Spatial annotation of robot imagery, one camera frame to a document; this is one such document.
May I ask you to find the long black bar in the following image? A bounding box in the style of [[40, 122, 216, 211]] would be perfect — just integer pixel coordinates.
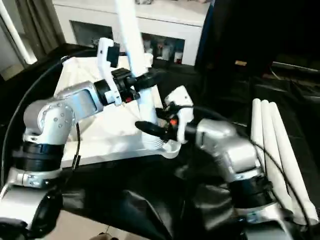
[[271, 61, 320, 75]]

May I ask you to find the black backdrop cloth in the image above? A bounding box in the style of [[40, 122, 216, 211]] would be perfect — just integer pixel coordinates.
[[194, 0, 320, 78]]

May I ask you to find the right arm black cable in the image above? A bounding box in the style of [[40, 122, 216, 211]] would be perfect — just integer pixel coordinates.
[[172, 104, 311, 226]]

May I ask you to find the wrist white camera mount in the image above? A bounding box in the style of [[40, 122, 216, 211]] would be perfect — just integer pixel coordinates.
[[164, 85, 195, 144], [96, 37, 124, 106]]

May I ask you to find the black shiny mat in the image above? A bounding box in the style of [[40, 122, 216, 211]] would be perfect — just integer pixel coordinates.
[[0, 42, 320, 240]]

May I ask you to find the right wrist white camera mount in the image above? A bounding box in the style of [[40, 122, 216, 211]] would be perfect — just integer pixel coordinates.
[[164, 85, 195, 144]]

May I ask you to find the white plastic table top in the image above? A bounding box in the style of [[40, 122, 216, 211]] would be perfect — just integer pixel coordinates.
[[53, 53, 181, 168]]

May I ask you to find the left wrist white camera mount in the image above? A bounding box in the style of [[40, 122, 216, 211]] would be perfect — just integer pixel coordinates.
[[96, 37, 124, 106]]

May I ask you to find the white glass-door cabinet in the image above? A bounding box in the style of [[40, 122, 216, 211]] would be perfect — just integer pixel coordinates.
[[52, 0, 211, 66]]

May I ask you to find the white plastic table leg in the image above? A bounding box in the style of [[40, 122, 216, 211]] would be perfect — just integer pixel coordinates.
[[259, 99, 296, 218], [113, 0, 167, 152], [251, 98, 270, 173], [268, 101, 320, 226]]

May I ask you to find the grey curtain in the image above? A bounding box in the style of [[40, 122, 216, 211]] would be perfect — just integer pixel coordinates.
[[13, 0, 67, 61]]

